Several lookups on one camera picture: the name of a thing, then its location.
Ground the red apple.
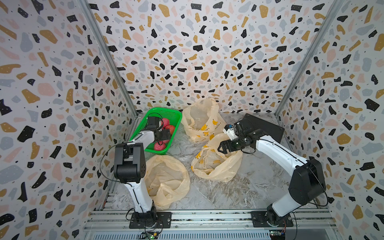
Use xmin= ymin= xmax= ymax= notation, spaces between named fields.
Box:
xmin=162 ymin=118 xmax=170 ymax=128
xmin=154 ymin=142 xmax=167 ymax=151
xmin=165 ymin=125 xmax=175 ymax=135

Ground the beige plastic bag with apples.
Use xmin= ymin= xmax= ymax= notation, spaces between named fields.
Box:
xmin=145 ymin=155 xmax=191 ymax=210

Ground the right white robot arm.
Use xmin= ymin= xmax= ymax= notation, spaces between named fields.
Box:
xmin=218 ymin=122 xmax=326 ymax=222

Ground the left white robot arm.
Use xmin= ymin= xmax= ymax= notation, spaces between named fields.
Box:
xmin=114 ymin=128 xmax=172 ymax=226

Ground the black flat box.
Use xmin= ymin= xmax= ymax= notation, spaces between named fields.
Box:
xmin=239 ymin=114 xmax=284 ymax=143

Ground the green plastic mesh basket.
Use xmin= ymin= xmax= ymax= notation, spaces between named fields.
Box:
xmin=131 ymin=107 xmax=182 ymax=155

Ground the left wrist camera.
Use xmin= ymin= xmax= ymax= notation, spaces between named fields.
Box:
xmin=145 ymin=116 xmax=164 ymax=131

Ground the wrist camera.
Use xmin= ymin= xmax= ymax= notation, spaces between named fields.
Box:
xmin=145 ymin=116 xmax=164 ymax=131
xmin=223 ymin=124 xmax=238 ymax=141

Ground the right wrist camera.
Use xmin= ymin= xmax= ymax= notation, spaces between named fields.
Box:
xmin=223 ymin=124 xmax=238 ymax=141

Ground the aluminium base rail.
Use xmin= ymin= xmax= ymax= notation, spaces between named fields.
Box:
xmin=84 ymin=209 xmax=342 ymax=240

